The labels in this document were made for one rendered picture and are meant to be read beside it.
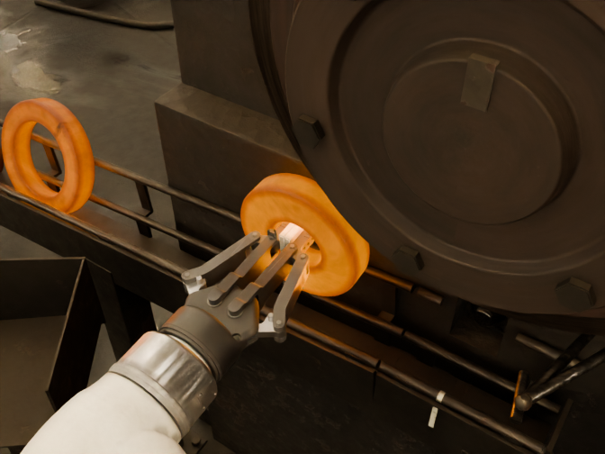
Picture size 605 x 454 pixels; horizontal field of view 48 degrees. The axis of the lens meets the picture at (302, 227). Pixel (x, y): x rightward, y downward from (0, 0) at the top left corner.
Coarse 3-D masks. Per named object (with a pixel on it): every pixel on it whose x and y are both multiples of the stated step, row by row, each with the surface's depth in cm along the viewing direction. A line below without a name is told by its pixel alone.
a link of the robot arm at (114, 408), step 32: (96, 384) 58; (128, 384) 57; (64, 416) 55; (96, 416) 55; (128, 416) 55; (160, 416) 57; (32, 448) 54; (64, 448) 53; (96, 448) 53; (128, 448) 54; (160, 448) 55
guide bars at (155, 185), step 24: (0, 120) 115; (48, 144) 109; (120, 168) 102; (144, 192) 102; (168, 192) 97; (144, 216) 102; (192, 240) 98; (384, 288) 83; (408, 288) 80; (360, 312) 85; (384, 312) 86; (384, 336) 86; (408, 336) 82; (528, 336) 75; (432, 360) 83; (456, 360) 80; (552, 360) 74; (576, 360) 72; (504, 384) 77; (552, 408) 75
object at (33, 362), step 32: (0, 288) 93; (32, 288) 93; (64, 288) 93; (0, 320) 98; (32, 320) 97; (64, 320) 96; (96, 320) 94; (0, 352) 93; (32, 352) 93; (64, 352) 80; (0, 384) 90; (32, 384) 89; (64, 384) 80; (0, 416) 86; (32, 416) 86
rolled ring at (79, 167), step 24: (24, 120) 105; (48, 120) 102; (72, 120) 102; (24, 144) 110; (72, 144) 101; (24, 168) 111; (72, 168) 102; (24, 192) 110; (48, 192) 110; (72, 192) 104
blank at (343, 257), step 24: (264, 192) 73; (288, 192) 71; (312, 192) 71; (240, 216) 79; (264, 216) 76; (288, 216) 73; (312, 216) 71; (336, 216) 70; (336, 240) 71; (360, 240) 72; (312, 264) 78; (336, 264) 74; (360, 264) 73; (312, 288) 80; (336, 288) 77
